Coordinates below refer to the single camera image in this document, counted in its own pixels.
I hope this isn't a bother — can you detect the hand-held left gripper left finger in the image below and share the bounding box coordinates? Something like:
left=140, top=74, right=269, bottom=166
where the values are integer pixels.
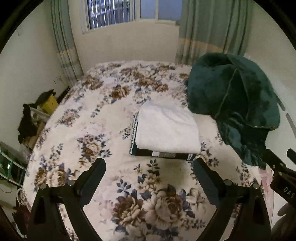
left=26, top=158, right=107, bottom=241

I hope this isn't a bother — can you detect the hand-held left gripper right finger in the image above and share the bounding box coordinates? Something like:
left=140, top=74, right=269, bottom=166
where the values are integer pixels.
left=193, top=158, right=272, bottom=241

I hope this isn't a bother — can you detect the white towel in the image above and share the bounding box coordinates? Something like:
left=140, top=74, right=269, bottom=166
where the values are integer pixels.
left=134, top=104, right=201, bottom=155

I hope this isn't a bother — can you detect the person's right hand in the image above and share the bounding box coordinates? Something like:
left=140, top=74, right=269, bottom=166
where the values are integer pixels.
left=276, top=202, right=296, bottom=232

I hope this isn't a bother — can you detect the pink floral sheet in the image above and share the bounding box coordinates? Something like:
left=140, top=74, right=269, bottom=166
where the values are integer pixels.
left=258, top=168, right=277, bottom=209

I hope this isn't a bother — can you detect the floral bed cover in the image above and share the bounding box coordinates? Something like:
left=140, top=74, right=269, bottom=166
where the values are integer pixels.
left=22, top=60, right=273, bottom=241

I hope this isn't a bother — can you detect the dark green plush blanket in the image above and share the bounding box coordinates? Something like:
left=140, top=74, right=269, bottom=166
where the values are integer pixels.
left=186, top=53, right=281, bottom=169

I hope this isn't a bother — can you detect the green rack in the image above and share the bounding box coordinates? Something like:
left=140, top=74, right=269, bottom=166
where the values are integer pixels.
left=0, top=141, right=26, bottom=186

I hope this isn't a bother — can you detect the black cloth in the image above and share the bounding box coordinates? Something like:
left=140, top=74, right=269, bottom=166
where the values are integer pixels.
left=18, top=90, right=55, bottom=142

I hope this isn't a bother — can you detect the yellow box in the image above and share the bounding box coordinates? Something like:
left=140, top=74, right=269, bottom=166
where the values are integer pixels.
left=38, top=91, right=59, bottom=114

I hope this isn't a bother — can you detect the green striped curtain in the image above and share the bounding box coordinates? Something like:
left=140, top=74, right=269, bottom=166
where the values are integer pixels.
left=174, top=0, right=254, bottom=66
left=50, top=0, right=84, bottom=87

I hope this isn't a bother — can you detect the barred window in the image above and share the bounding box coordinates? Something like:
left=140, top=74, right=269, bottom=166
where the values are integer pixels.
left=81, top=0, right=183, bottom=35

